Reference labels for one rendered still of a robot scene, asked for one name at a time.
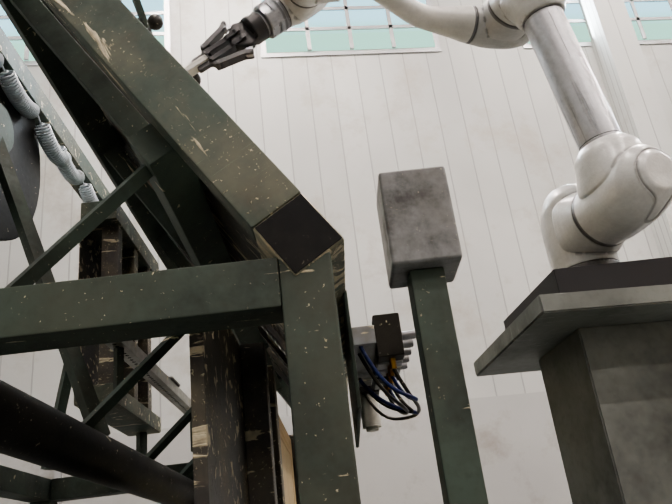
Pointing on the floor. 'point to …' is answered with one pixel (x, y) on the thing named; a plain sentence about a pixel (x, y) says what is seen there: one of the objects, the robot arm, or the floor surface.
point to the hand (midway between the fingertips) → (195, 67)
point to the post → (445, 389)
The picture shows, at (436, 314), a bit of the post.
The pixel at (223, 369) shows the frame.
